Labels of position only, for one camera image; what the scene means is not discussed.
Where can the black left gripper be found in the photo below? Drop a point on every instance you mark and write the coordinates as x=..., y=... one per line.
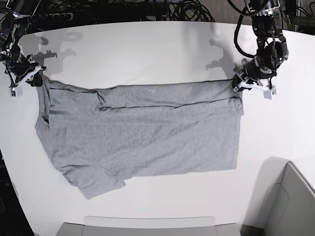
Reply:
x=253, y=70

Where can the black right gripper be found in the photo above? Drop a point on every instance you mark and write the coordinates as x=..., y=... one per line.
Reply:
x=20, y=69

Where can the grey T-shirt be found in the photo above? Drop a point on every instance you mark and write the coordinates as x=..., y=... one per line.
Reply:
x=99, y=138

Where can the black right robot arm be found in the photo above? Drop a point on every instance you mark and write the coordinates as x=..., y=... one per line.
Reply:
x=21, y=17

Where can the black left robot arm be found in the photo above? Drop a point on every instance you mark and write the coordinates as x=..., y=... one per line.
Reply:
x=272, y=48

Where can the black power strip behind table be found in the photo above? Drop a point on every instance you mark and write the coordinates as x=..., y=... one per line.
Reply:
x=56, y=17

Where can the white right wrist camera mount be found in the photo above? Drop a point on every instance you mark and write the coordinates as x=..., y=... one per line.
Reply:
x=16, y=89

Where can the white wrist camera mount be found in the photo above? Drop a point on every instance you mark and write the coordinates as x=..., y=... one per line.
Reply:
x=16, y=89
x=268, y=92

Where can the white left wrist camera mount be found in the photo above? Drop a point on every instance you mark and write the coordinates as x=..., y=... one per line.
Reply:
x=268, y=92

